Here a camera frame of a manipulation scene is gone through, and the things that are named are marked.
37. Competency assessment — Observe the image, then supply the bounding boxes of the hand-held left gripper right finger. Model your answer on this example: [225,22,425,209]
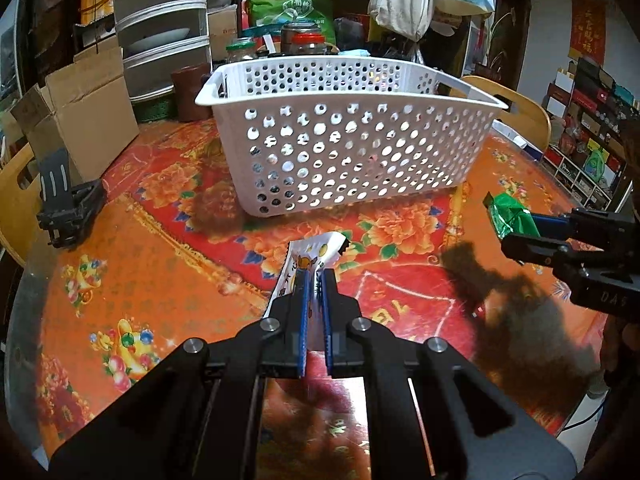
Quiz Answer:
[322,267,578,480]

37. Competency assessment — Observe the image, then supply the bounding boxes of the cluttered storage shelf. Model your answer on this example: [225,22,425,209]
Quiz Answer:
[542,57,640,211]

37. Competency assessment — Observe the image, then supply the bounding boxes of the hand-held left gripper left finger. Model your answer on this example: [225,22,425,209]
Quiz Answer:
[47,267,308,480]

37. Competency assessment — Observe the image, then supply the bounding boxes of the red floral tablecloth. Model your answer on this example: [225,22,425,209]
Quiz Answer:
[5,120,621,456]

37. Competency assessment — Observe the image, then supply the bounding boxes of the red lid glass jar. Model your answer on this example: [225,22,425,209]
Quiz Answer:
[290,32,328,57]

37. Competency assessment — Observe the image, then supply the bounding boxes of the green shopping bag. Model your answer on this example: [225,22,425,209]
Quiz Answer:
[248,0,338,43]

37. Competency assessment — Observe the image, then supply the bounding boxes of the black folding phone stand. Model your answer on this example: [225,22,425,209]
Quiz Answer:
[37,147,106,251]

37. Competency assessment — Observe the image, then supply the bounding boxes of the wooden chair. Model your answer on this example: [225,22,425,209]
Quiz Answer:
[462,76,551,151]
[0,145,41,266]

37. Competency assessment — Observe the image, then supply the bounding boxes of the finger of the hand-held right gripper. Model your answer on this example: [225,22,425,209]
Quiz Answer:
[501,232,576,268]
[527,210,581,239]

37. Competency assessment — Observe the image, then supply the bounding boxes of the brown clay pot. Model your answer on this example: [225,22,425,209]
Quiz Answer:
[171,64,211,122]

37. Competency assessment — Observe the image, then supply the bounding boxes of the red wall scroll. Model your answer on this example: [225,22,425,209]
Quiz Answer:
[569,0,608,66]

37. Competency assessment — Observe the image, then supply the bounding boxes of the blue white paper box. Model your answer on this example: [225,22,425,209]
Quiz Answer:
[492,120,543,161]

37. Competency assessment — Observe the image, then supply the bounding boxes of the green woven basket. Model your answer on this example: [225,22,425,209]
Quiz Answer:
[134,100,177,124]

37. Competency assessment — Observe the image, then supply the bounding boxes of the closed cardboard carton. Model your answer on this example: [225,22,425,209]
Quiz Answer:
[207,5,241,61]

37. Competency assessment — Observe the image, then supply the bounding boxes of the white cartoon print snack packet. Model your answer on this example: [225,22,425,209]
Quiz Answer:
[265,231,351,351]

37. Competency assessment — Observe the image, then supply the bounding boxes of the white perforated plastic basket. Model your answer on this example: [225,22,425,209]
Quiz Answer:
[195,55,511,218]

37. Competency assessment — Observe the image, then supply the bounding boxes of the open cardboard box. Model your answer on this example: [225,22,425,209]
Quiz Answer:
[10,47,141,186]

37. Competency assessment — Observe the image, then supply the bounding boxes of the green foil packet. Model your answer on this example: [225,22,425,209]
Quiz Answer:
[492,194,541,241]

